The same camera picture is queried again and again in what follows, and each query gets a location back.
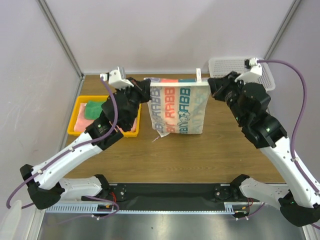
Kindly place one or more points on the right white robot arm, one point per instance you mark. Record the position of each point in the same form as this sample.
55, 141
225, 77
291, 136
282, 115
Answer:
299, 203

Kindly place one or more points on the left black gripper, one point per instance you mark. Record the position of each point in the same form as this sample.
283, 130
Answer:
141, 88

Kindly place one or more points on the patterned white cloth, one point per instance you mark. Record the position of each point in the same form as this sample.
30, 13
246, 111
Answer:
178, 106

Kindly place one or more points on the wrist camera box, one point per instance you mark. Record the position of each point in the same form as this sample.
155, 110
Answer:
254, 71
117, 79

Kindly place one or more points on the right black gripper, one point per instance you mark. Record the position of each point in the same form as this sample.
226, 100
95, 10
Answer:
222, 86

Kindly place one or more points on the green towel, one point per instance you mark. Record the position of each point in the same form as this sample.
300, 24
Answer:
93, 109

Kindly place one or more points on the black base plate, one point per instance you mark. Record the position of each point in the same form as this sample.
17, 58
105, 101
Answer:
174, 197

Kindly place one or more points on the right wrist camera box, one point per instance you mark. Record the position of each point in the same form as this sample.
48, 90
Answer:
254, 71

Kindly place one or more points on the aluminium frame rail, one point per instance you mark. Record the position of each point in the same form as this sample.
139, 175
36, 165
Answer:
87, 191

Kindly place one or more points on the white plastic basket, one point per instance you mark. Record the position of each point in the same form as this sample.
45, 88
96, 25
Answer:
221, 66

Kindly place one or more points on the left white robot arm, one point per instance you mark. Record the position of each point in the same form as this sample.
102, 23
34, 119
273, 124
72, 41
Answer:
46, 182

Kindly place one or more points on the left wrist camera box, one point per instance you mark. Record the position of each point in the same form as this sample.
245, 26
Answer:
117, 79

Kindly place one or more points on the pink towel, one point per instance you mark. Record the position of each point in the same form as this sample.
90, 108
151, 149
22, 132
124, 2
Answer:
78, 122

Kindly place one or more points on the yellow plastic tray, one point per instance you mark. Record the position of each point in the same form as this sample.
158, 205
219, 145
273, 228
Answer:
136, 127

